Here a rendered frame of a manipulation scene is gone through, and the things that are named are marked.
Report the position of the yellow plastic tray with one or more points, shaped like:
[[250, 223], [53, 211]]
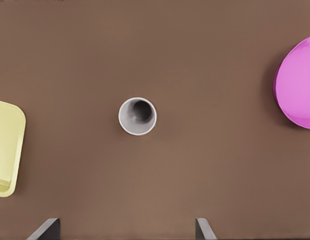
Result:
[[7, 147]]

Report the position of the pink plastic plate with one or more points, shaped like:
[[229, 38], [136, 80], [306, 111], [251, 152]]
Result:
[[297, 82]]

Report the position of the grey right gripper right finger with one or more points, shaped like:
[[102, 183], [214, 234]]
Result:
[[204, 230]]

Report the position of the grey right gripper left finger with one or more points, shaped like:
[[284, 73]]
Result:
[[48, 230]]

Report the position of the white IKEA cup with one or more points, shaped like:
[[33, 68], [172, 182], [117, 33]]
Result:
[[137, 116]]

